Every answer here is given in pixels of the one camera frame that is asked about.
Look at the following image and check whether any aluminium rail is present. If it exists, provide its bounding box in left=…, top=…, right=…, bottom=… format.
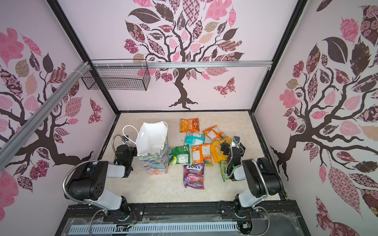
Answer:
left=92, top=61, right=273, bottom=69
left=1, top=62, right=90, bottom=170

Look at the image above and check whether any purple Fox's candy bag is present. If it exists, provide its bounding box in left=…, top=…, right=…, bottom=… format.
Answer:
left=183, top=163, right=205, bottom=189

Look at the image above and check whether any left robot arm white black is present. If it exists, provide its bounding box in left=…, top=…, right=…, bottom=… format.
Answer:
left=62, top=144, right=137, bottom=215

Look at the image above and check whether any teal snack packet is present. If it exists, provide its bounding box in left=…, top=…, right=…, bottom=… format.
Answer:
left=184, top=131, right=205, bottom=147

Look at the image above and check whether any green white snack bag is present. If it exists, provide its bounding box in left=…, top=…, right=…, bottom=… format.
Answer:
left=168, top=145, right=191, bottom=165

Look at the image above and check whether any black base frame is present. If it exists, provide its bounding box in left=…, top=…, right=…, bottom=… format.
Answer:
left=56, top=200, right=310, bottom=236

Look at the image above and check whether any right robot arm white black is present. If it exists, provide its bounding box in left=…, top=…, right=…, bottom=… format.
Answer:
left=220, top=136, right=284, bottom=210

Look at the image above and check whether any patterned paper gift bag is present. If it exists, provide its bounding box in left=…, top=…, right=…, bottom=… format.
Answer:
left=122, top=122, right=169, bottom=175

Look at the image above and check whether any green Fox's candy bag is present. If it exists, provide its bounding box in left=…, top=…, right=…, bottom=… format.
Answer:
left=219, top=160, right=229, bottom=182

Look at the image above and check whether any white slotted cable duct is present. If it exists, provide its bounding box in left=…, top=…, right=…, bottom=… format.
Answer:
left=65, top=222, right=239, bottom=236

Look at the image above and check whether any yellow mango snack bag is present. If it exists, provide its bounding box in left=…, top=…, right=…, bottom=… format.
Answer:
left=210, top=138, right=231, bottom=164

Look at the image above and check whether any black wire basket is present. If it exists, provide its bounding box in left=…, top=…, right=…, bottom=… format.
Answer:
left=81, top=59, right=151, bottom=91

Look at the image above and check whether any orange snack packet far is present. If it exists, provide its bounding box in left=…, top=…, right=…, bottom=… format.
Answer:
left=180, top=118, right=200, bottom=133

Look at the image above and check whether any orange mango snack bag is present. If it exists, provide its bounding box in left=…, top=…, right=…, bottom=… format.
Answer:
left=192, top=144, right=213, bottom=166

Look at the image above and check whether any aluminium rail left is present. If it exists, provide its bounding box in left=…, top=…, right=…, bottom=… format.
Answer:
left=1, top=62, right=90, bottom=170

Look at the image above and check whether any orange white snack packet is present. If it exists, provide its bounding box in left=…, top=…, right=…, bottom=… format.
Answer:
left=203, top=125, right=228, bottom=142

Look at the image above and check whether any aluminium rail back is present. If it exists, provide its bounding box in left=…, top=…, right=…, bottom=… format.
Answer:
left=92, top=61, right=273, bottom=69

